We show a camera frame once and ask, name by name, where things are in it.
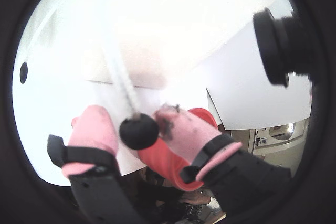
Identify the pink covered gripper finger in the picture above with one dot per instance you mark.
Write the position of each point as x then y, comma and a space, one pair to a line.
194, 137
92, 134

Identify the dark blueberry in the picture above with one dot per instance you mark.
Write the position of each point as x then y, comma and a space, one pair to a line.
139, 132
23, 73

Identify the red collapsible cup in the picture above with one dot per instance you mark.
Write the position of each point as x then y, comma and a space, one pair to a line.
168, 161

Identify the white paper sheet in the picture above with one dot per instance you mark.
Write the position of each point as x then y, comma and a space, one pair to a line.
183, 98

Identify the white pipe cleaner stem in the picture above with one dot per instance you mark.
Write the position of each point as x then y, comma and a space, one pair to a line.
122, 78

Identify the white backdrop panel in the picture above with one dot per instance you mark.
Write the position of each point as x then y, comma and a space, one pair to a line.
249, 103

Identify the white household appliance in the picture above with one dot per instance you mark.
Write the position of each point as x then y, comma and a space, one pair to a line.
281, 134

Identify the white foam board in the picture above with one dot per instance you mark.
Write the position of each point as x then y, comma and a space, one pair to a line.
144, 37

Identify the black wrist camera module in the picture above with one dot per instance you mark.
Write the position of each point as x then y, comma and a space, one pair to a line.
278, 48

